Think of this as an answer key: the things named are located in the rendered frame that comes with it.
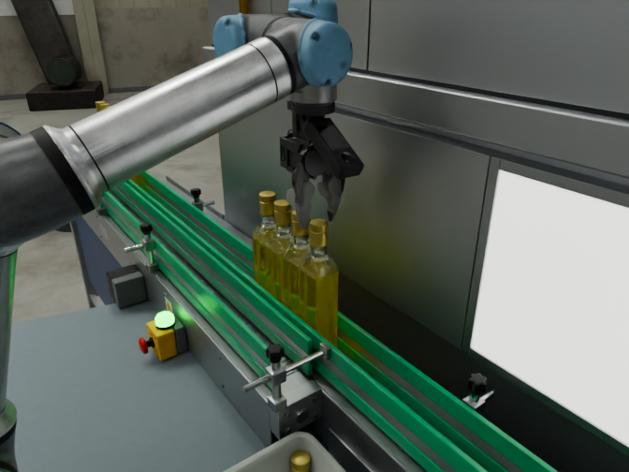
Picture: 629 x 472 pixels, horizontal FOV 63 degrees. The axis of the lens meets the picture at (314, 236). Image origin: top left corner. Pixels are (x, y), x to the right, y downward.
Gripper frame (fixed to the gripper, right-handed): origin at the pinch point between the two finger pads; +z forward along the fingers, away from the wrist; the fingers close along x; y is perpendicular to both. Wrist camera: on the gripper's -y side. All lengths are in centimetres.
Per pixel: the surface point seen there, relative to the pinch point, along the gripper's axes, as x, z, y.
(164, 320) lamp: 20.5, 31.9, 32.2
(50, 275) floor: 25, 117, 240
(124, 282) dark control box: 22, 34, 58
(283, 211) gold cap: 1.4, 1.5, 10.1
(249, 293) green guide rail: 6.9, 20.8, 15.4
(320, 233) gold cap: 1.0, 1.8, -1.6
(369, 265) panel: -11.6, 12.6, -0.8
